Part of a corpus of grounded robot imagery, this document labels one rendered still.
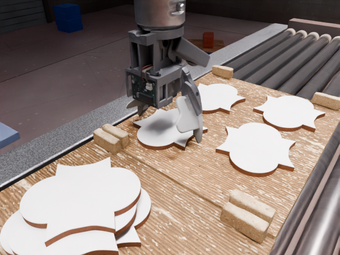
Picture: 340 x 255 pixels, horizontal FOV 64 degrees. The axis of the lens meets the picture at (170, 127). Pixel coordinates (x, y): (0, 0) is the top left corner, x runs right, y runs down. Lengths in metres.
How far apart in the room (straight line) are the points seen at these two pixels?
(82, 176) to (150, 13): 0.24
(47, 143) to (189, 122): 0.29
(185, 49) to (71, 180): 0.26
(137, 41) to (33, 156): 0.30
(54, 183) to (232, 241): 0.24
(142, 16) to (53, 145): 0.31
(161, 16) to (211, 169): 0.25
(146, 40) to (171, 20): 0.04
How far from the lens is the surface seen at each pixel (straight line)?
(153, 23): 0.41
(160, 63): 0.44
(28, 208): 0.39
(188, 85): 0.46
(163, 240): 0.37
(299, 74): 0.91
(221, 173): 0.46
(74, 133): 0.60
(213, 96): 0.65
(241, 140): 0.52
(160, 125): 0.54
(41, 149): 0.58
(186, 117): 0.46
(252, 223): 0.36
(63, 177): 0.41
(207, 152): 0.49
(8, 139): 0.74
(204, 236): 0.38
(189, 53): 0.48
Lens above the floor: 1.24
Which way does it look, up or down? 34 degrees down
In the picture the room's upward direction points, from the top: straight up
